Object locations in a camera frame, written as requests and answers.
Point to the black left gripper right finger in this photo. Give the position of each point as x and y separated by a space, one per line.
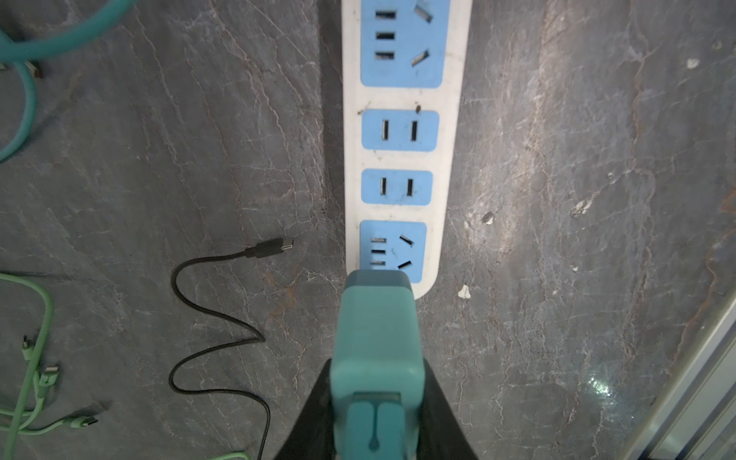
440 435

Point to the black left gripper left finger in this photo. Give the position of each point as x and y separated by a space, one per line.
312 437

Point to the white blue power strip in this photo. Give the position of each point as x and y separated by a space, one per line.
403 66

